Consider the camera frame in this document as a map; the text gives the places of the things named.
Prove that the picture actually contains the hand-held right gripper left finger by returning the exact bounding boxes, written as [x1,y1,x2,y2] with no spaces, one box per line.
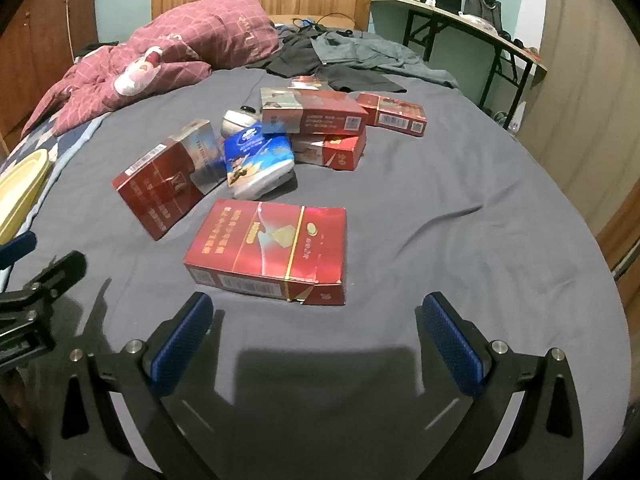
[47,291,217,480]

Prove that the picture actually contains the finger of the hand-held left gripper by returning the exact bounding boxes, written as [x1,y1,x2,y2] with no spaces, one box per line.
[10,250,87,307]
[0,231,39,272]

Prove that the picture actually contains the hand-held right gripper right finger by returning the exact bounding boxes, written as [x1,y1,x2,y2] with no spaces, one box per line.
[415,291,587,480]

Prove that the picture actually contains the yellow plastic basin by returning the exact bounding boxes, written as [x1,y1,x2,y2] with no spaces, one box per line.
[0,148,51,244]

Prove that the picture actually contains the red cigarette box gold emblem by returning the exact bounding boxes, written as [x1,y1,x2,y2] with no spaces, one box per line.
[183,199,348,307]

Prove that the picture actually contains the dark red silver cigarette box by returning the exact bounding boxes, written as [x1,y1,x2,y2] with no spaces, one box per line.
[111,119,229,241]

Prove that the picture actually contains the blue tissue pack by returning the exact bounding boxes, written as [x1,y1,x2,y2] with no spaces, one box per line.
[223,127,296,200]

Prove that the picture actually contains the red cigarette box white side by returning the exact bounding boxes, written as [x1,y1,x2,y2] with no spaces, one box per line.
[290,128,368,171]

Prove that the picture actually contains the red cigarette box picture end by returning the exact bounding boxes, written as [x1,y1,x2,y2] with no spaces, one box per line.
[259,87,370,136]

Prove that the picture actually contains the blue checkered blanket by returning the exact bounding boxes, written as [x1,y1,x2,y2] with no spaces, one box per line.
[0,110,113,181]

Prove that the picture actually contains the grey bed sheet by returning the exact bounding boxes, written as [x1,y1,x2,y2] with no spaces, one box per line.
[10,30,632,480]

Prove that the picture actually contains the wooden wardrobe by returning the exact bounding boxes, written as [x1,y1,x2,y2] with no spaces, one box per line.
[0,0,98,156]

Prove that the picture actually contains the white round container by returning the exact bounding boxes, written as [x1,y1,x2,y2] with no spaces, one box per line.
[221,105,262,137]

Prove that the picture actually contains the red cigarette box barcode side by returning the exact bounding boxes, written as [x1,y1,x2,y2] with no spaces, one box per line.
[355,91,428,138]

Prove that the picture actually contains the pink checked quilt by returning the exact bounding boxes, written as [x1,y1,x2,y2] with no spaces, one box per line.
[21,0,281,137]

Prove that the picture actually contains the dark clothes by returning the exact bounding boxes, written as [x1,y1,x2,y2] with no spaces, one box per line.
[246,27,408,94]

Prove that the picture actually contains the grey green jacket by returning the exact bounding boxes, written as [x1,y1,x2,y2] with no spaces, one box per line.
[311,30,458,88]

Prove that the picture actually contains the folding table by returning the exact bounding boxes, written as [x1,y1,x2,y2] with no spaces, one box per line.
[370,0,548,111]

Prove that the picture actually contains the black bag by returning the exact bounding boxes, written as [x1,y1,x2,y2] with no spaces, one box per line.
[462,0,503,36]

